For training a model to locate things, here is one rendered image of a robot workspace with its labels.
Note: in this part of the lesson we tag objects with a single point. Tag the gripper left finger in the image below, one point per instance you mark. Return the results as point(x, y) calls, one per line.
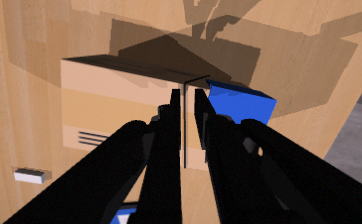
point(93, 190)

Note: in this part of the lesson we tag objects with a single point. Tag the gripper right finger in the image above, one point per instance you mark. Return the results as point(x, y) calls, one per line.
point(300, 180)

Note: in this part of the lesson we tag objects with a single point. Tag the blue notebook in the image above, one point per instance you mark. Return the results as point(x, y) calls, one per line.
point(123, 213)

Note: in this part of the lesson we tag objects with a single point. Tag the cardboard box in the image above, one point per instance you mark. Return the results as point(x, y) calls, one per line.
point(100, 93)

